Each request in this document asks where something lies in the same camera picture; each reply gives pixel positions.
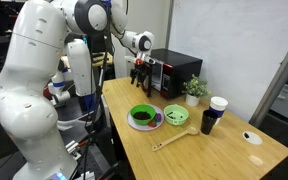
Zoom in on grey drawer cabinet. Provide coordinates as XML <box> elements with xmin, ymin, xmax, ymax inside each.
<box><xmin>269</xmin><ymin>83</ymin><xmax>288</xmax><ymax>120</ymax></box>

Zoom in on small potted green plant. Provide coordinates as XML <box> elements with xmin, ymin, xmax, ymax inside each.
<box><xmin>182</xmin><ymin>73</ymin><xmax>211</xmax><ymax>108</ymax></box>

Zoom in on black plastic cup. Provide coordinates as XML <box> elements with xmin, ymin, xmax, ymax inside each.
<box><xmin>200</xmin><ymin>109</ymin><xmax>219</xmax><ymax>136</ymax></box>

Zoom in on white cup with blue band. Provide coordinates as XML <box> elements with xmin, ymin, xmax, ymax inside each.
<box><xmin>208</xmin><ymin>95</ymin><xmax>229</xmax><ymax>126</ymax></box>

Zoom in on lavender round plate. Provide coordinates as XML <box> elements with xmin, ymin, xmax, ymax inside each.
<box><xmin>126</xmin><ymin>103</ymin><xmax>166</xmax><ymax>132</ymax></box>

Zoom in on wooden spoon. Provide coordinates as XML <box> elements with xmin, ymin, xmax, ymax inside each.
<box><xmin>151</xmin><ymin>124</ymin><xmax>200</xmax><ymax>153</ymax></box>

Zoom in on grey metal frame beam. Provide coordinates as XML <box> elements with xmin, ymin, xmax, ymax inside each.
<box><xmin>248</xmin><ymin>24</ymin><xmax>288</xmax><ymax>129</ymax></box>

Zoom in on red black microwave body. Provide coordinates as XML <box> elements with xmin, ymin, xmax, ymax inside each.
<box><xmin>150</xmin><ymin>48</ymin><xmax>204</xmax><ymax>101</ymax></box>

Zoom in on bright green bowl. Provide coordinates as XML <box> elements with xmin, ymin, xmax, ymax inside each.
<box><xmin>129</xmin><ymin>103</ymin><xmax>158</xmax><ymax>127</ymax></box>

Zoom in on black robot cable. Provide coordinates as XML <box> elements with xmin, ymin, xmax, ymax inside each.
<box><xmin>68</xmin><ymin>6</ymin><xmax>113</xmax><ymax>180</ymax></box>

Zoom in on wooden background desk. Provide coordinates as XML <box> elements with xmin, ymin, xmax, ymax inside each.
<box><xmin>91</xmin><ymin>51</ymin><xmax>115</xmax><ymax>69</ymax></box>

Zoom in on aluminium extrusion bar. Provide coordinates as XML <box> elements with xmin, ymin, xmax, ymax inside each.
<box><xmin>65</xmin><ymin>139</ymin><xmax>82</xmax><ymax>161</ymax></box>
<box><xmin>83</xmin><ymin>170</ymin><xmax>96</xmax><ymax>180</ymax></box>

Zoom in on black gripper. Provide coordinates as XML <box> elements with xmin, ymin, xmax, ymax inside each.
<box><xmin>130</xmin><ymin>63</ymin><xmax>152</xmax><ymax>88</ymax></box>

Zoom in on mint green bowl with handles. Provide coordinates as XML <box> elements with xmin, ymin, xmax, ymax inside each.
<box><xmin>163</xmin><ymin>103</ymin><xmax>190</xmax><ymax>127</ymax></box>

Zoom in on red microwave door with handle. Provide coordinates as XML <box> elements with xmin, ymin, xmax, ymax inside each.
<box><xmin>145</xmin><ymin>61</ymin><xmax>164</xmax><ymax>99</ymax></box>

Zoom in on heap of coffee beans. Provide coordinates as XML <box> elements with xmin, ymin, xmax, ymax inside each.
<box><xmin>132</xmin><ymin>111</ymin><xmax>152</xmax><ymax>121</ymax></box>

